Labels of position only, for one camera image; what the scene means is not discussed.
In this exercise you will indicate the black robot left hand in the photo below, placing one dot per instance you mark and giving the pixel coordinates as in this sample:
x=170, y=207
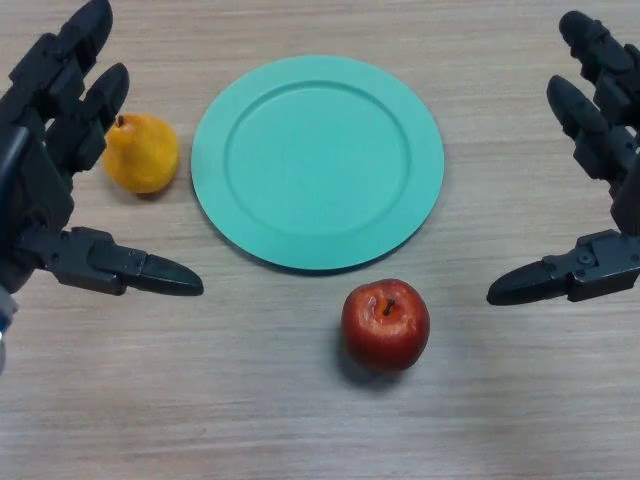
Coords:
x=35, y=165

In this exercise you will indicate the red apple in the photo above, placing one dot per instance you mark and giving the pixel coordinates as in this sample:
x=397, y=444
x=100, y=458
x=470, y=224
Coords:
x=385, y=330

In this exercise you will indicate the green round plate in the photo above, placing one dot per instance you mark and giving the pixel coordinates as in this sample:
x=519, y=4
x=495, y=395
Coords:
x=317, y=165

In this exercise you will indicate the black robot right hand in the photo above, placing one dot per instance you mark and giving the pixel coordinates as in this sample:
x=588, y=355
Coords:
x=617, y=150

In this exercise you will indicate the yellow pear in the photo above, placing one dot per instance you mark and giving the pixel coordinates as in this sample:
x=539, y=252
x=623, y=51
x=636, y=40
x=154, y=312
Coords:
x=142, y=157

